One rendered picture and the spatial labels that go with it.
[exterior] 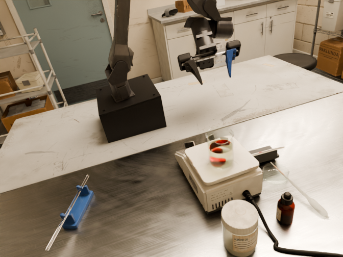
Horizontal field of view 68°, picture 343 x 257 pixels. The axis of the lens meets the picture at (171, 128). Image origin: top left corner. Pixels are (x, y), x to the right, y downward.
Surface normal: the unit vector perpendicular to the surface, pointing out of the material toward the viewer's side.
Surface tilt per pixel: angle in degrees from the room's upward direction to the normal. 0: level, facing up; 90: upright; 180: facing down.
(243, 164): 0
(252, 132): 0
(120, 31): 93
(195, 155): 0
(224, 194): 90
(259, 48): 90
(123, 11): 93
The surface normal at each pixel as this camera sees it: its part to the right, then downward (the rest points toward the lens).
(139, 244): -0.15, -0.84
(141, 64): 0.28, 0.47
